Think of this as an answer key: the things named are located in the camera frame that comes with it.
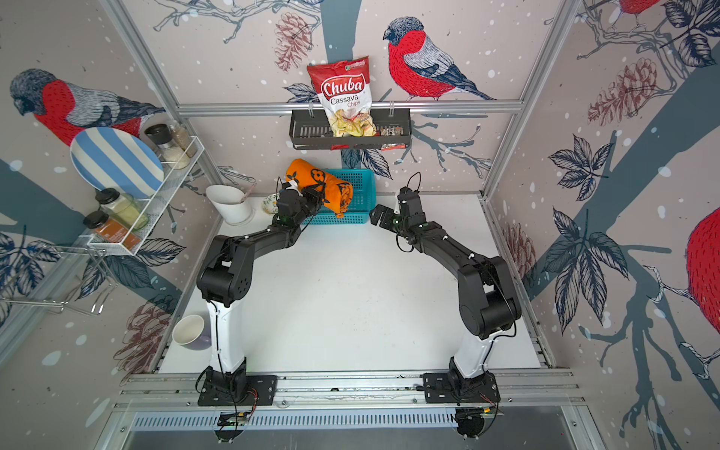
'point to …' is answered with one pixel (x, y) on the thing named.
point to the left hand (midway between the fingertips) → (332, 178)
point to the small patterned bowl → (270, 203)
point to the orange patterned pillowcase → (337, 194)
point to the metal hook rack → (57, 273)
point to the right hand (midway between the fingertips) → (378, 214)
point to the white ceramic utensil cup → (232, 202)
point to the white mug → (192, 332)
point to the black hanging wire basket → (311, 129)
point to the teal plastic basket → (364, 199)
